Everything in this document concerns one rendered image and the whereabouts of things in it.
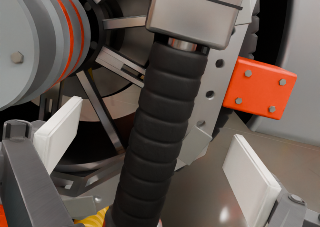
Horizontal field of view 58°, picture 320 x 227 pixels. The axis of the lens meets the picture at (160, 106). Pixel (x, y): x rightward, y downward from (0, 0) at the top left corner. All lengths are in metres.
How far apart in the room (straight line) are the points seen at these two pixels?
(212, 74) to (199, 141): 0.10
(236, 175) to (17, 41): 0.20
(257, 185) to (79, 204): 0.35
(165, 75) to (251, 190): 0.08
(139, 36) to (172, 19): 0.48
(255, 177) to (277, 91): 0.27
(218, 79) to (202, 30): 0.24
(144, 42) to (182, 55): 0.48
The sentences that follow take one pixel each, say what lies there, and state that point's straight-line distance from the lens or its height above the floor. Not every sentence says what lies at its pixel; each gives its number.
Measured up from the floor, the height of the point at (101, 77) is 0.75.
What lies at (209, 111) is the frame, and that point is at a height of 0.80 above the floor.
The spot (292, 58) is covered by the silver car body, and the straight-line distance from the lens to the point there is 0.60.
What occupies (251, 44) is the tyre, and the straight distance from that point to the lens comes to 0.50.
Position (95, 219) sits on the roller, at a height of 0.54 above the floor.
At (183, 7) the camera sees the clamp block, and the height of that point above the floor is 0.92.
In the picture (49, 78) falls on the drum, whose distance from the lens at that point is 0.31.
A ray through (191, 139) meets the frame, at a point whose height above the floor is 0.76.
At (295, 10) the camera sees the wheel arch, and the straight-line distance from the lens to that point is 0.60.
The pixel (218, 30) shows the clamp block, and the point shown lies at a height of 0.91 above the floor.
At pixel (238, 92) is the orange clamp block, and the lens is 0.42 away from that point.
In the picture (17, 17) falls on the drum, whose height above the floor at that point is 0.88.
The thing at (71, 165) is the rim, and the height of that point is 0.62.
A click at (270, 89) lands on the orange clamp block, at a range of 0.43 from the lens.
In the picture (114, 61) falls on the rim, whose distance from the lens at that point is 0.50.
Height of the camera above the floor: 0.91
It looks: 16 degrees down
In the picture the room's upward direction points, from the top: 15 degrees clockwise
